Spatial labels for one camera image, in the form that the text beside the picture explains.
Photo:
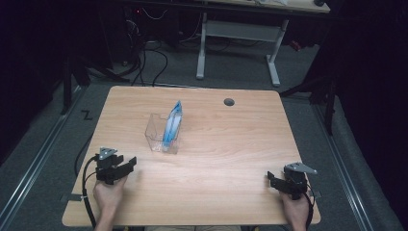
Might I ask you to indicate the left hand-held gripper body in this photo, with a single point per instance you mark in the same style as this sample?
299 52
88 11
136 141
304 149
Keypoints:
107 168

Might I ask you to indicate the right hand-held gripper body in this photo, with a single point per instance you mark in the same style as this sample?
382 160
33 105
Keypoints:
296 179

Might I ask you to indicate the clear plastic box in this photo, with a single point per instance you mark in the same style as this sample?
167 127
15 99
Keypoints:
154 134

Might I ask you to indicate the blue and white packet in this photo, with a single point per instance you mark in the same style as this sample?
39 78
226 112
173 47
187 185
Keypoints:
172 126

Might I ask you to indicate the person's left hand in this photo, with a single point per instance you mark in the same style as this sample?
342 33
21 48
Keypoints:
109 194

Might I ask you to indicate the person's right hand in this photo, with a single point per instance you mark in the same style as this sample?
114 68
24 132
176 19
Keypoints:
295 210

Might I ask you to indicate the black metal stand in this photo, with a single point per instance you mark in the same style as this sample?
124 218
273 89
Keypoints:
324 93
69 83

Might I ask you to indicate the small red object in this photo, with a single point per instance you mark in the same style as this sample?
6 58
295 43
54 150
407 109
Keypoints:
295 45

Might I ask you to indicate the white-legged desk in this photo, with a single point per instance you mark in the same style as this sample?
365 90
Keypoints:
243 30

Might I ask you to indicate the metal floor rail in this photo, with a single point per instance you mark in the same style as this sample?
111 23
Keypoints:
344 170
35 162

